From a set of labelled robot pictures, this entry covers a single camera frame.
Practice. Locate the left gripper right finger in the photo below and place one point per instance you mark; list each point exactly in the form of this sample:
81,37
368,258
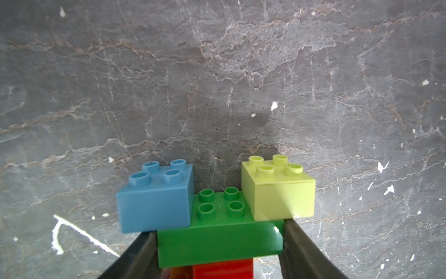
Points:
302,259

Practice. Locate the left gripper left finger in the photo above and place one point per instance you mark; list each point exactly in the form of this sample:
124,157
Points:
139,261

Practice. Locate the red lego brick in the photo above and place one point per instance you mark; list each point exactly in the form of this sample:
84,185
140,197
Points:
236,269

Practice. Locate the blue lego brick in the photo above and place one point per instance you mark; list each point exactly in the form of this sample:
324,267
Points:
157,198

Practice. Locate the lime lego brick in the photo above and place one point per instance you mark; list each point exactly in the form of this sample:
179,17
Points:
277,189

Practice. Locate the green lego brick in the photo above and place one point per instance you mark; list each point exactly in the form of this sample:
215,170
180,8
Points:
222,229

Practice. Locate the orange lego brick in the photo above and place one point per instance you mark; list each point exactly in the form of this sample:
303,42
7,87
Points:
184,272

